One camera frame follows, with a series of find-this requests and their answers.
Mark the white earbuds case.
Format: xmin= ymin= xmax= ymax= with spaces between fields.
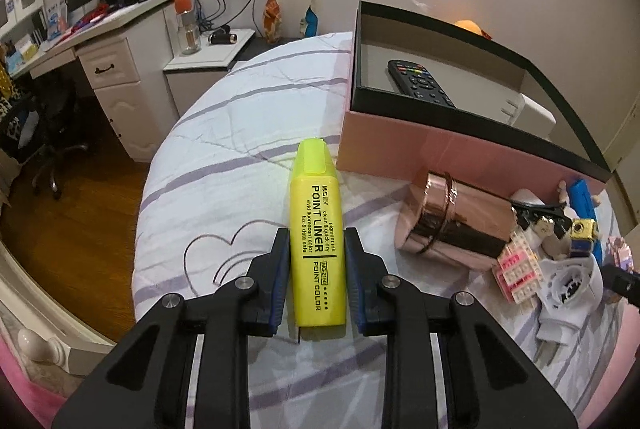
xmin=510 ymin=188 xmax=544 ymax=206

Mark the blue rectangular box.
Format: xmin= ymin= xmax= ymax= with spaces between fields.
xmin=570 ymin=178 xmax=601 ymax=223

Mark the rose gold cylindrical case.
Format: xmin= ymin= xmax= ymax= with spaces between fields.
xmin=394 ymin=168 xmax=519 ymax=271

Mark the white bed post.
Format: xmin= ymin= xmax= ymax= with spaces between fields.
xmin=0 ymin=234 xmax=117 ymax=378

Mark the clear bottle with orange cap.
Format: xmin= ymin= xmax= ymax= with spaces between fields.
xmin=173 ymin=0 xmax=202 ymax=56

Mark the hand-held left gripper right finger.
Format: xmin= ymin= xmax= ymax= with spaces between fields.
xmin=345 ymin=226 xmax=579 ymax=429

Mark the white desk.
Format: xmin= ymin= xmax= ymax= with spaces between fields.
xmin=0 ymin=0 xmax=197 ymax=163

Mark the yellow highlighter pen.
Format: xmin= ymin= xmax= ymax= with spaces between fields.
xmin=289 ymin=136 xmax=347 ymax=329

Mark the pink white block toy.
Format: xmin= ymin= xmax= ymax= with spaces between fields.
xmin=492 ymin=229 xmax=544 ymax=306

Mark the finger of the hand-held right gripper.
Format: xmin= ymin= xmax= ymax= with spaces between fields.
xmin=600 ymin=263 xmax=640 ymax=311

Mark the white nightstand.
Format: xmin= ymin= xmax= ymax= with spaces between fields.
xmin=162 ymin=28 xmax=257 ymax=118

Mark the small black cylinder device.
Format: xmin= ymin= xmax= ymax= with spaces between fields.
xmin=209 ymin=26 xmax=239 ymax=45

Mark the black cable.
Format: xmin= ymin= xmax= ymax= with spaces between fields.
xmin=199 ymin=0 xmax=237 ymax=35

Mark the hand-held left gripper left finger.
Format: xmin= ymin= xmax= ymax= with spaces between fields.
xmin=52 ymin=226 xmax=291 ymax=429

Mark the yellow blue cube toy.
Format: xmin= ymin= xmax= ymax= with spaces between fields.
xmin=567 ymin=218 xmax=601 ymax=260

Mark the pink box with black rim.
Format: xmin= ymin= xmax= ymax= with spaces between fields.
xmin=336 ymin=0 xmax=613 ymax=210

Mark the black remote control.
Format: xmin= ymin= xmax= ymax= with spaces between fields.
xmin=387 ymin=59 xmax=457 ymax=109

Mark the white power adapter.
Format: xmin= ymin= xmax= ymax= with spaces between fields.
xmin=501 ymin=92 xmax=559 ymax=141

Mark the blue white bottle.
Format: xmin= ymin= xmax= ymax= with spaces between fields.
xmin=299 ymin=0 xmax=321 ymax=38

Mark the black flower hair clip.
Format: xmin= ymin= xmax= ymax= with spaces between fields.
xmin=510 ymin=199 xmax=574 ymax=230

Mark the black office chair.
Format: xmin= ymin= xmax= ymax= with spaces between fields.
xmin=0 ymin=86 xmax=92 ymax=201

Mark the white instant camera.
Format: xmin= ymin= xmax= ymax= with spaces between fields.
xmin=536 ymin=254 xmax=609 ymax=366

